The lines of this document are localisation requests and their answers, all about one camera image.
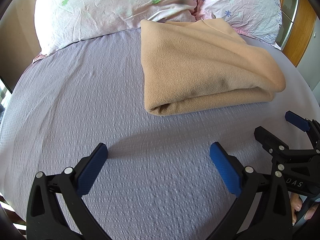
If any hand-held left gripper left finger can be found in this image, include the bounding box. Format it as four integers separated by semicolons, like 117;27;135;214
26;142;108;240

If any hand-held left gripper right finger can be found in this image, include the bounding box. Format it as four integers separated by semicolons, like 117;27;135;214
209;142;294;240

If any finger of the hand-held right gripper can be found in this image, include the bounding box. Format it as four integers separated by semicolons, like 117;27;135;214
285;110;320;153
254;127;320;176

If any beige fleece blanket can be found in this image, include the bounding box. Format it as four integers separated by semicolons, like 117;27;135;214
140;19;286;117

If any person's right hand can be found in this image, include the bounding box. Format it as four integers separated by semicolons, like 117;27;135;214
289;192;320;226

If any bed with lilac sheet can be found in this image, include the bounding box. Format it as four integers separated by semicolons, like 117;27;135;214
0;29;320;220

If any wooden headboard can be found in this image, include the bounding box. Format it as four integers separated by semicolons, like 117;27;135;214
276;0;320;68

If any dark framed window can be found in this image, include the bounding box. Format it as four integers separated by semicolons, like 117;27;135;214
0;75;13;120

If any pink floral pillow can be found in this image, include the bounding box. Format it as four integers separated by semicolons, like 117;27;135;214
196;0;283;50

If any pink floral pillow tree print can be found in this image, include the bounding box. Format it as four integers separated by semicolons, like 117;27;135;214
32;0;200;55

